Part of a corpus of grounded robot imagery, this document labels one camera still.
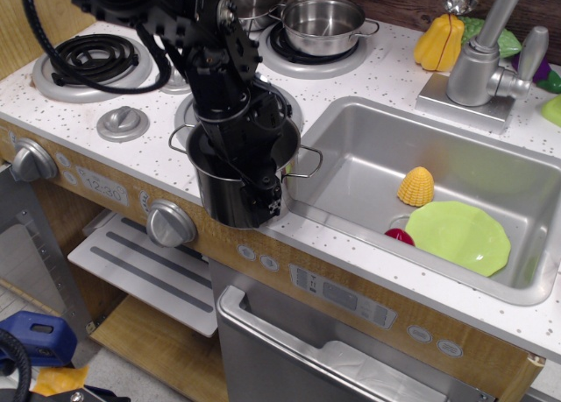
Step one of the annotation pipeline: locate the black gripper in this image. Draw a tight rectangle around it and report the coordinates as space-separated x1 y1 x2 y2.
186 47 289 227

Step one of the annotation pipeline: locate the tall steel pot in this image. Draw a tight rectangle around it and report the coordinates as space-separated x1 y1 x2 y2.
170 121 323 229

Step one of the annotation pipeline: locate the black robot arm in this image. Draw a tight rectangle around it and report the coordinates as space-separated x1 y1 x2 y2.
71 0 290 229

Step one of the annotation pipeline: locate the small steel pot rear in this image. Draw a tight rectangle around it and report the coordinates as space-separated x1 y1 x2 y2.
231 0 285 32

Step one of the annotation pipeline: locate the silver oven knob right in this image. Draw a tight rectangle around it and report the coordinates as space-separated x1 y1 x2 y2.
146 199 197 248

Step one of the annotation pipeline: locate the silver oven knob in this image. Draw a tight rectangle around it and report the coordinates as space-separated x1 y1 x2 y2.
11 138 58 182
146 199 197 248

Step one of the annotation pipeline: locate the grey toy sink basin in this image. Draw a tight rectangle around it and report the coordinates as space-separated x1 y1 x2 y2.
287 97 560 306

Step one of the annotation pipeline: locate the front right burner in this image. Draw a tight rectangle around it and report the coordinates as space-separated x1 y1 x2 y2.
174 87 304 131

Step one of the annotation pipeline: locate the white oven rack shelf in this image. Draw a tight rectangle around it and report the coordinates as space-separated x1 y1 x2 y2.
68 213 217 337

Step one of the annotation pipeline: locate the red toy item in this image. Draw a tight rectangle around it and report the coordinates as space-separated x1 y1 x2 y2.
385 228 415 246

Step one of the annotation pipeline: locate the grey top knob rear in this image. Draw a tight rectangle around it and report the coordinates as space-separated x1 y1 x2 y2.
160 68 191 95

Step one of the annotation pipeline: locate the grey knob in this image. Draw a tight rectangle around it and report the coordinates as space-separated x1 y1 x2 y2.
96 106 150 143
160 68 191 95

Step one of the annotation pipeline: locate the silver dishwasher door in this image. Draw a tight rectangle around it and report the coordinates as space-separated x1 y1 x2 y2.
209 261 495 401

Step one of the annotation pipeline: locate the back right burner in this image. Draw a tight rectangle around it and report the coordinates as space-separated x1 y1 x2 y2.
258 24 369 80

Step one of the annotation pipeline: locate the yellow toy corn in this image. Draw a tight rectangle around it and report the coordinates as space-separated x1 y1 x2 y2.
397 166 435 208

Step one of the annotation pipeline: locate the grey top knob front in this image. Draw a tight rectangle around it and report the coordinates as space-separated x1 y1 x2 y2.
96 106 150 143

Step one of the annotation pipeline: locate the digital clock panel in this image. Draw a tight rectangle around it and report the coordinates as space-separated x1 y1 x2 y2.
76 166 129 207

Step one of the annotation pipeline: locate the wide steel saucepan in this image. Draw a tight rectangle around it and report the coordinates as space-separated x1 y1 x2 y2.
269 0 380 58

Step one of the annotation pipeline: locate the green plastic plate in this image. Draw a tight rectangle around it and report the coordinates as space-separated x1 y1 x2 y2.
405 201 511 277

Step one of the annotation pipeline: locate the front left coil burner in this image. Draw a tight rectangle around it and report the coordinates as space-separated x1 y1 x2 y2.
32 34 153 103

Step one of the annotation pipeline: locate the yellow toy pepper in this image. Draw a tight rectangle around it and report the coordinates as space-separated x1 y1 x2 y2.
414 14 465 72

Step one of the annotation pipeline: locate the silver oven knob left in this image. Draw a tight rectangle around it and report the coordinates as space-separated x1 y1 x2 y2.
11 138 58 182

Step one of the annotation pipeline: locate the grey open oven door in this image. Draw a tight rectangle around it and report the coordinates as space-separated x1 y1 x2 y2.
1 163 96 367

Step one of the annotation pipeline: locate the silver toy faucet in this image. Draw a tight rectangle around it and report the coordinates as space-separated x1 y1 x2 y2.
415 0 549 134

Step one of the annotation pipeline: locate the yellow cloth scrap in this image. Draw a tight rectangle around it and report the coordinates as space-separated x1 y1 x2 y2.
32 365 89 397

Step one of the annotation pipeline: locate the green toy vegetable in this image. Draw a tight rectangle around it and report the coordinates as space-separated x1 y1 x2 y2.
458 16 522 59

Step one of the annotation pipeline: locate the light green toy piece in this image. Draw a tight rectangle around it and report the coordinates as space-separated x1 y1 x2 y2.
541 95 561 127

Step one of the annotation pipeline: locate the purple toy eggplant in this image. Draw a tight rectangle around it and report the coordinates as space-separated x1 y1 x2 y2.
533 58 560 95

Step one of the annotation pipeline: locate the black braided cable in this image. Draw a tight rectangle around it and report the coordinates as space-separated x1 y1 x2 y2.
17 0 172 95

